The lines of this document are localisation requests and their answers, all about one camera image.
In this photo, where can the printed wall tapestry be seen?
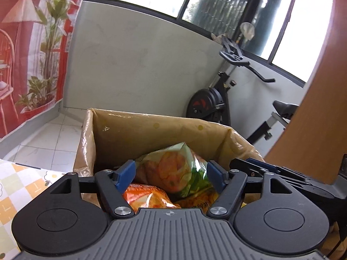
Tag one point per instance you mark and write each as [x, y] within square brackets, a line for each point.
[27, 46]

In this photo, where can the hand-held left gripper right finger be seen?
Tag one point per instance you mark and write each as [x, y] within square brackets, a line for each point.
[215, 174]

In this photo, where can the brown wooden board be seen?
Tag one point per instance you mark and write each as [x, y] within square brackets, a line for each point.
[311, 127]

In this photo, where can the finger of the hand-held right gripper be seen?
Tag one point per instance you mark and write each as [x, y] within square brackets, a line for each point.
[282, 171]
[241, 168]

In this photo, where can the dark framed window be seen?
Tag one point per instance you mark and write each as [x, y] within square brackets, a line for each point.
[217, 2]

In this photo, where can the brown cardboard box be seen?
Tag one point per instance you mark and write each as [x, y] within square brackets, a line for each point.
[90, 200]

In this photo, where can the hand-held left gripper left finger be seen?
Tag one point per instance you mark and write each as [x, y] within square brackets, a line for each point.
[126, 173]

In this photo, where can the white wrapped object on stem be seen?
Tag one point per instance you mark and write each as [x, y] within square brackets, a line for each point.
[247, 28]

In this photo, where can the black exercise bike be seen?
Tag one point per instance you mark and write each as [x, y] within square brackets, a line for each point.
[206, 101]

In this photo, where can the checkered flower tablecloth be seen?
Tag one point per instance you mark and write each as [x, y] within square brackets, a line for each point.
[16, 195]

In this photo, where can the green snack bag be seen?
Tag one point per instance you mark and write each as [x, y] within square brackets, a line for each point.
[168, 165]

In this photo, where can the orange striped snack bag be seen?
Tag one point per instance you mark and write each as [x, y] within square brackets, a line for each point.
[143, 196]

